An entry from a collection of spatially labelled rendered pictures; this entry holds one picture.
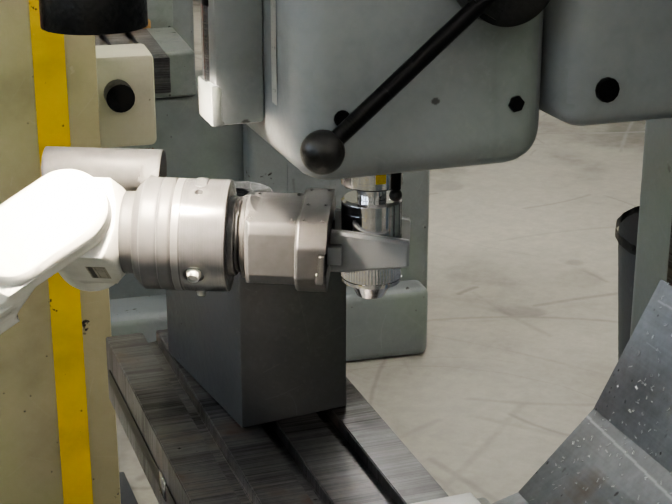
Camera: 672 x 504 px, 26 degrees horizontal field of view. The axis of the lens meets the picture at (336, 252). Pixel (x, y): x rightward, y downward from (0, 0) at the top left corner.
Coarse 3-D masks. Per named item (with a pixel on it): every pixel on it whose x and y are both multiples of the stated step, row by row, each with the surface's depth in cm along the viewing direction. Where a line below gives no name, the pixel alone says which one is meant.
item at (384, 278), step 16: (352, 224) 111; (368, 224) 111; (384, 224) 111; (400, 224) 112; (352, 272) 112; (368, 272) 112; (384, 272) 112; (400, 272) 114; (368, 288) 112; (384, 288) 113
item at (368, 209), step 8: (352, 192) 113; (344, 200) 112; (352, 200) 111; (360, 200) 111; (384, 200) 111; (400, 200) 112; (344, 208) 112; (352, 208) 111; (360, 208) 110; (368, 208) 110; (376, 208) 110; (384, 208) 110; (392, 208) 111; (400, 208) 112; (360, 216) 111; (368, 216) 110; (376, 216) 110; (384, 216) 111
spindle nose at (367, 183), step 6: (390, 174) 110; (402, 174) 111; (342, 180) 111; (348, 180) 110; (354, 180) 110; (360, 180) 110; (366, 180) 109; (372, 180) 109; (402, 180) 111; (348, 186) 110; (354, 186) 110; (360, 186) 110; (366, 186) 110; (372, 186) 110; (378, 186) 110; (384, 186) 110
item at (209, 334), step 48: (240, 192) 159; (240, 288) 143; (288, 288) 145; (336, 288) 148; (192, 336) 158; (240, 336) 145; (288, 336) 147; (336, 336) 150; (240, 384) 147; (288, 384) 149; (336, 384) 152
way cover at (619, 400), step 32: (640, 320) 144; (640, 352) 142; (608, 384) 145; (640, 384) 141; (608, 416) 143; (640, 416) 139; (576, 448) 144; (608, 448) 141; (640, 448) 138; (544, 480) 144; (576, 480) 141; (608, 480) 138; (640, 480) 135
